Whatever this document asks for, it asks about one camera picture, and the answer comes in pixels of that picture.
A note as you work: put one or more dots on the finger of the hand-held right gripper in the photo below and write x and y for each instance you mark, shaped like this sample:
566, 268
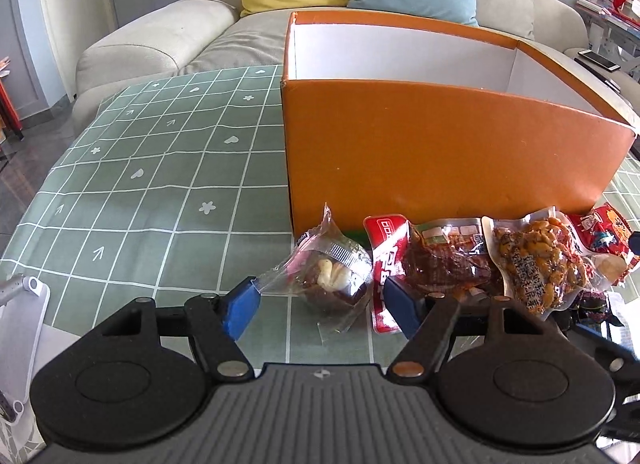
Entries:
636, 244
605, 341

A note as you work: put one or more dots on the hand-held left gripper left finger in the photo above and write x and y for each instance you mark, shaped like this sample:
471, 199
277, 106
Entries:
242, 311

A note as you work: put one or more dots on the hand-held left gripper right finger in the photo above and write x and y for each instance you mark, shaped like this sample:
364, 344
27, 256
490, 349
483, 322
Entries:
402, 309

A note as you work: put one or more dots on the red cartoon snack packet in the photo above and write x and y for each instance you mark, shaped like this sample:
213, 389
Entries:
605, 234

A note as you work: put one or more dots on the dark purple snack packet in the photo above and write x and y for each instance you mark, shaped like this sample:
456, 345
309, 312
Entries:
590, 304

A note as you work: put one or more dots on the dark red meat packet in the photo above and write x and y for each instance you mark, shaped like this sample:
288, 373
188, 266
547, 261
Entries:
445, 264

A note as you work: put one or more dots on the red white snack packet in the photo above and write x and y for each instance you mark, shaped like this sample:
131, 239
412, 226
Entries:
387, 244

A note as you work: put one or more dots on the clear pastry packet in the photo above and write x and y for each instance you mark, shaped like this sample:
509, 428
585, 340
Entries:
330, 279

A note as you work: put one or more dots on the orange peanut packet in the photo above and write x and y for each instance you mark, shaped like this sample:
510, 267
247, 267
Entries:
540, 264

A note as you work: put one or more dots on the orange cardboard box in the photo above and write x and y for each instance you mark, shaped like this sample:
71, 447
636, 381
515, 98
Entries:
425, 154

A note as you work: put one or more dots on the green checked tablecloth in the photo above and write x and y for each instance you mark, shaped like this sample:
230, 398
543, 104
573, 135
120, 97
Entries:
150, 169

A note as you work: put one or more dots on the black remote control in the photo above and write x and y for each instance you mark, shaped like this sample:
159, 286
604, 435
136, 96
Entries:
595, 73

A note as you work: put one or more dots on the smartphone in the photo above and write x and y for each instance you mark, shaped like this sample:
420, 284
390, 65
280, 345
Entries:
599, 59

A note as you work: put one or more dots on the white tablet stand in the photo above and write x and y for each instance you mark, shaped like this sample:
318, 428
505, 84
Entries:
20, 334

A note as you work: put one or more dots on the white cluttered desk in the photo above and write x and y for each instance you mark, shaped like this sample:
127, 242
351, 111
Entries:
617, 9

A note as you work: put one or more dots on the beige sofa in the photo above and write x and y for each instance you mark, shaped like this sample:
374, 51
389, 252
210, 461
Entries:
150, 39

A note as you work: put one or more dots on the red orange stool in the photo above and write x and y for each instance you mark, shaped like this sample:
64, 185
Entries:
9, 104

